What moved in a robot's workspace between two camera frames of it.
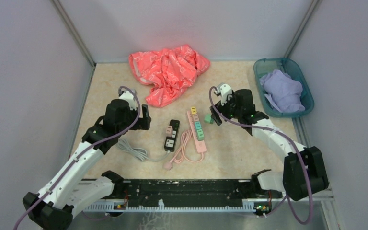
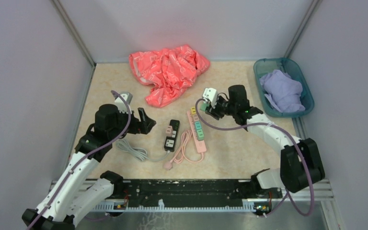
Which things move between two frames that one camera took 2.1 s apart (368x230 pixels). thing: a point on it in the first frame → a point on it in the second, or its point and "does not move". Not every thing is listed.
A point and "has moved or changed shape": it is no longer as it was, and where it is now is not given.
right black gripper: x=221 y=109 does not move
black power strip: x=170 y=142 does not move
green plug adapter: x=208 y=119 has moved or changed shape
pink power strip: x=200 y=145 does not move
